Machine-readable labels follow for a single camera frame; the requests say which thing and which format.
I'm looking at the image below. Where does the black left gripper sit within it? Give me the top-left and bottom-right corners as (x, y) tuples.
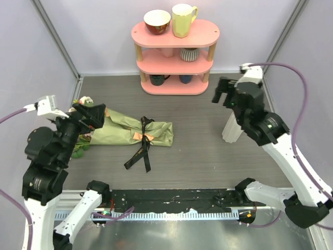
(50, 101), (106, 164)

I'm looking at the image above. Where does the green orange wrapping paper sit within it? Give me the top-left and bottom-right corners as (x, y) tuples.
(90, 108), (174, 147)

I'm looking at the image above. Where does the pink artificial flower bouquet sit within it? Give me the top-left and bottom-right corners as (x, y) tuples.
(71, 96), (93, 159)

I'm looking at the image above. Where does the black printed ribbon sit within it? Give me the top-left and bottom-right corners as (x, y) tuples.
(124, 116), (154, 173)

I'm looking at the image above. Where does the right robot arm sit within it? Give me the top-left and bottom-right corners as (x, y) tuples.
(212, 77), (332, 229)

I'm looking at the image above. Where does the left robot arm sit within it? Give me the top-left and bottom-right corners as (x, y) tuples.
(22, 101), (111, 249)

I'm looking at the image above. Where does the white ribbed vase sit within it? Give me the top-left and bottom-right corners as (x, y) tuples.
(222, 113), (242, 143)

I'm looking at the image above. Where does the dark blue cup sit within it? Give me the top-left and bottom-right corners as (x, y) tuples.
(179, 75), (193, 84)

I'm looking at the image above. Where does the striped grey cup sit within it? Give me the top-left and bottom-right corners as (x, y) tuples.
(180, 48), (200, 62)

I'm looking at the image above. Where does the pink three-tier shelf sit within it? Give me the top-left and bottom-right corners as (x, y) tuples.
(131, 19), (220, 95)

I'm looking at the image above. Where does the dark green mug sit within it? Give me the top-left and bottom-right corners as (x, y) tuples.
(149, 74), (170, 86)

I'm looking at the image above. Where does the pink mug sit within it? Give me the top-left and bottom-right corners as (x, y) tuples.
(156, 48), (174, 58)

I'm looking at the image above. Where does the yellow ceramic mug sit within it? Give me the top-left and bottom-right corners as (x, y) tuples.
(172, 4), (198, 38)

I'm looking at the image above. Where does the red white bowl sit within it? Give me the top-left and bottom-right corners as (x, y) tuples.
(144, 9), (171, 35)

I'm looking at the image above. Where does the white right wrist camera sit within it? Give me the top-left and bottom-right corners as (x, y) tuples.
(235, 63), (263, 88)

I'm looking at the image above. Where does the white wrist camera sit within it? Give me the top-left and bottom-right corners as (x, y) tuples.
(23, 95), (69, 121)
(235, 63), (263, 88)

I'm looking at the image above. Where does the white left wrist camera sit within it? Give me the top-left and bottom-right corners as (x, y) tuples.
(23, 95), (69, 121)

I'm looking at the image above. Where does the white slotted cable duct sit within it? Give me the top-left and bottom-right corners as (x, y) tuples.
(54, 209), (239, 221)

